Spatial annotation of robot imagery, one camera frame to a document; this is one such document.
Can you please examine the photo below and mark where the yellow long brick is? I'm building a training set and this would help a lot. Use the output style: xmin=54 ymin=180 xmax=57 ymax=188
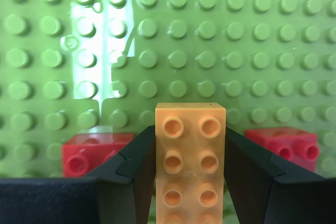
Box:
xmin=154 ymin=102 xmax=227 ymax=224

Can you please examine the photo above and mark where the green studded baseplate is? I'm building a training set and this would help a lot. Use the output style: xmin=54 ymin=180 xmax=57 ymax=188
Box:
xmin=0 ymin=0 xmax=336 ymax=224

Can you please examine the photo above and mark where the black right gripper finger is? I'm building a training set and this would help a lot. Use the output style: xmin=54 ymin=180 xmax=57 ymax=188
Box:
xmin=0 ymin=125 xmax=156 ymax=224
xmin=223 ymin=126 xmax=336 ymax=224

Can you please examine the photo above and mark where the red square brick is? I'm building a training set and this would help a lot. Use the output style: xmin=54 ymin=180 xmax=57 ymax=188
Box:
xmin=62 ymin=132 xmax=135 ymax=178
xmin=244 ymin=127 xmax=318 ymax=174

